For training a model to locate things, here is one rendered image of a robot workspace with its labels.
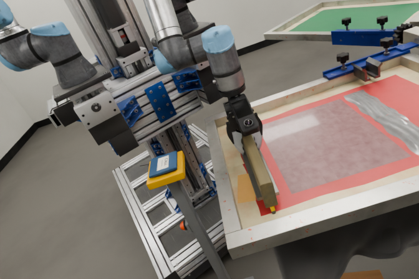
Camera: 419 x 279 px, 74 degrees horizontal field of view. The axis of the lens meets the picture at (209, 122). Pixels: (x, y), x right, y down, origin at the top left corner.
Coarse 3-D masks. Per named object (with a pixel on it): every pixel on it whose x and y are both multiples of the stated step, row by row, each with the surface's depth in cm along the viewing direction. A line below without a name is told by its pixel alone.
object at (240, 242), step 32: (384, 64) 102; (416, 64) 95; (288, 96) 104; (224, 160) 86; (224, 192) 72; (384, 192) 58; (416, 192) 56; (224, 224) 64; (288, 224) 59; (320, 224) 58
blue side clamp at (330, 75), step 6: (390, 48) 104; (372, 54) 104; (378, 54) 104; (390, 54) 102; (396, 54) 100; (402, 54) 100; (354, 60) 105; (360, 60) 104; (378, 60) 101; (384, 60) 101; (348, 66) 105; (360, 66) 102; (324, 72) 105; (330, 72) 105; (336, 72) 104; (342, 72) 102; (348, 72) 102; (330, 78) 102
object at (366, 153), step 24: (312, 144) 82; (336, 144) 79; (360, 144) 76; (384, 144) 73; (288, 168) 77; (312, 168) 74; (336, 168) 72; (360, 168) 69; (384, 168) 67; (408, 168) 65; (288, 192) 70; (312, 192) 68
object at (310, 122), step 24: (336, 96) 99; (384, 96) 90; (408, 96) 86; (264, 120) 101; (288, 120) 96; (312, 120) 92; (336, 120) 88; (360, 120) 84; (264, 144) 89; (288, 144) 86
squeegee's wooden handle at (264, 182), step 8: (248, 136) 78; (248, 144) 75; (248, 152) 73; (256, 152) 72; (256, 160) 69; (256, 168) 67; (264, 168) 66; (256, 176) 65; (264, 176) 64; (264, 184) 62; (272, 184) 62; (264, 192) 63; (272, 192) 63; (264, 200) 64; (272, 200) 64
